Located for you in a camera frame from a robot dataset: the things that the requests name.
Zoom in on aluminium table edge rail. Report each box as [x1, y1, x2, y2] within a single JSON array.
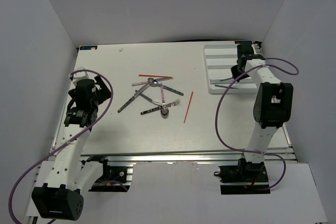
[[51, 129, 299, 163]]

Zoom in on blue right corner sticker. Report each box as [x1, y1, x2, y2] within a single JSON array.
[[234, 40, 253, 45]]

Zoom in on pink-handled steel spoon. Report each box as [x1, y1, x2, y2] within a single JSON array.
[[160, 83, 169, 119]]

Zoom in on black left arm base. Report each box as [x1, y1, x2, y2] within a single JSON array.
[[82, 155, 132, 193]]

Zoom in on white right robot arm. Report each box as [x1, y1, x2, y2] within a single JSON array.
[[230, 41, 293, 182]]

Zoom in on dark-handled steel knife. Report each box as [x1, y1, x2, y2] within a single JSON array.
[[118, 82, 149, 113]]

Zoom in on pink-handled steel knife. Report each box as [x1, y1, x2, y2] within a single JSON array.
[[131, 77, 173, 87]]

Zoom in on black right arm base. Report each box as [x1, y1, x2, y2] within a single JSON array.
[[214, 158, 270, 195]]

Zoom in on green-handled steel spoon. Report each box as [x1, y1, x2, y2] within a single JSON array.
[[148, 77, 184, 96]]

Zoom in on white cutlery tray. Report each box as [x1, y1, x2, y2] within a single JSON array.
[[202, 43, 259, 95]]

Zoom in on orange chopstick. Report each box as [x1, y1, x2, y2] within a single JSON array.
[[138, 74, 173, 79], [183, 91, 194, 123]]

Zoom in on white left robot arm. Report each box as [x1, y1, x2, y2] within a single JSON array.
[[31, 75, 112, 221]]

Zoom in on dark-handled steel fork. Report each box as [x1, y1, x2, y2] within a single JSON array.
[[140, 99, 181, 116]]

